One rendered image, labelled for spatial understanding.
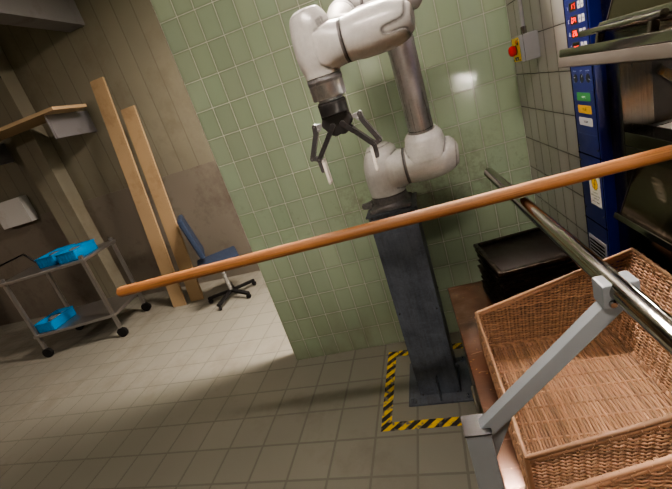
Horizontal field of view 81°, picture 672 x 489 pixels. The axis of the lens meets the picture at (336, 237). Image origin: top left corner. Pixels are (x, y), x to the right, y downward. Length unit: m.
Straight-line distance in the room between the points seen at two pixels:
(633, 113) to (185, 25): 1.94
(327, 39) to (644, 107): 0.87
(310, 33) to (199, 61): 1.35
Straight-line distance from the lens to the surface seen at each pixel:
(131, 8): 4.66
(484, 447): 0.75
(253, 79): 2.22
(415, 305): 1.88
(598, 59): 1.08
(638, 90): 1.38
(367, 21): 1.00
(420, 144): 1.62
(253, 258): 1.04
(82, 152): 5.26
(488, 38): 2.17
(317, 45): 1.02
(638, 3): 1.22
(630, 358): 1.43
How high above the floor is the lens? 1.49
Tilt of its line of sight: 18 degrees down
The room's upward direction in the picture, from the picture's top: 18 degrees counter-clockwise
